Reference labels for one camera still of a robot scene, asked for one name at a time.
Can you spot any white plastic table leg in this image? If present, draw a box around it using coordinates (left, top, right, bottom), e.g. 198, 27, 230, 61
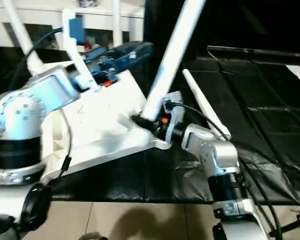
182, 69, 232, 140
2, 0, 45, 72
140, 0, 207, 122
111, 0, 124, 48

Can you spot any white plastic children's table top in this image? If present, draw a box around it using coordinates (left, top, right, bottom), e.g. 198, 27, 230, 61
40, 60, 173, 186

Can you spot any dark object on cabinet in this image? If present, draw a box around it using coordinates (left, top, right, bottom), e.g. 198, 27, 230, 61
77, 0, 98, 8

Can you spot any white glass-door cabinet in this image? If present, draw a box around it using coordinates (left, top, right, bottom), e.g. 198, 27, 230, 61
0, 0, 146, 51

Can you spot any black work mat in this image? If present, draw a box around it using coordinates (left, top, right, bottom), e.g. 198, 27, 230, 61
0, 45, 300, 205

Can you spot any black metal bar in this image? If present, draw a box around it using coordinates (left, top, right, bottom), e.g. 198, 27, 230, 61
207, 46, 300, 58

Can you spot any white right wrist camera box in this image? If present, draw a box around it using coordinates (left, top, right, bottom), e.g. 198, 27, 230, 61
162, 91, 185, 130

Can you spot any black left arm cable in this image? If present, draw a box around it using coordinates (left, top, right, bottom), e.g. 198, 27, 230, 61
20, 27, 76, 178

